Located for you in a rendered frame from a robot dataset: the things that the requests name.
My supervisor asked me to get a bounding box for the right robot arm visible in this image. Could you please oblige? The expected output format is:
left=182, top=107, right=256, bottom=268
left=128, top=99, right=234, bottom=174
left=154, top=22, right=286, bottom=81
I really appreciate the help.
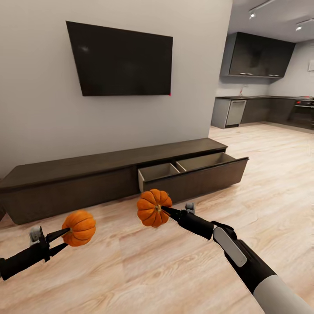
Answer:
left=161, top=202, right=314, bottom=314

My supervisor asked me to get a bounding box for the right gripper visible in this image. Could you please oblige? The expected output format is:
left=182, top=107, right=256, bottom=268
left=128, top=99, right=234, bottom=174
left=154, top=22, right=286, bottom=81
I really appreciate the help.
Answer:
left=161, top=206, right=203, bottom=235

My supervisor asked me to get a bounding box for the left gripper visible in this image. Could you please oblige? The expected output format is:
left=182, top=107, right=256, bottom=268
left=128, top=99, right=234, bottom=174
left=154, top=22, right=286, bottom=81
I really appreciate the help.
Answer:
left=17, top=228, right=70, bottom=271

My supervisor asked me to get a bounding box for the pumpkin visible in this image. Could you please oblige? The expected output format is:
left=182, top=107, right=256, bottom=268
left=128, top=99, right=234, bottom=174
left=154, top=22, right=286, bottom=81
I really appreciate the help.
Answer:
left=62, top=210, right=96, bottom=247
left=137, top=189, right=172, bottom=228

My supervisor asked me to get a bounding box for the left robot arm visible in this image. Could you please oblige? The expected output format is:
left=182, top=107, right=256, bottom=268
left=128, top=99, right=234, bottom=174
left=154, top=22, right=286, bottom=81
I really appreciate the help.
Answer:
left=0, top=225, right=70, bottom=280

